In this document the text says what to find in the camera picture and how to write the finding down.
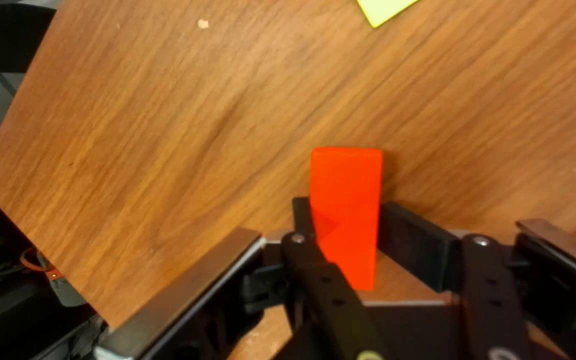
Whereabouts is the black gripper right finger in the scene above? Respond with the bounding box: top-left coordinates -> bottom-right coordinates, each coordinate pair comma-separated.
378,204 -> 532,360

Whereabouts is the yellow wedge block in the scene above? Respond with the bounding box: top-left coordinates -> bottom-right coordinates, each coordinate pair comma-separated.
356,0 -> 416,27

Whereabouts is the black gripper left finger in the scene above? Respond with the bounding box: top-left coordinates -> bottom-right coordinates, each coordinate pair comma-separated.
279,197 -> 391,360

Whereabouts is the wooden table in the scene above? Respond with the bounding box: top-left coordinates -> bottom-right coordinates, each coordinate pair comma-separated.
0,0 -> 576,360

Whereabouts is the orange block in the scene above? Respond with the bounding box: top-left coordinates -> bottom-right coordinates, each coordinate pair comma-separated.
310,148 -> 383,290

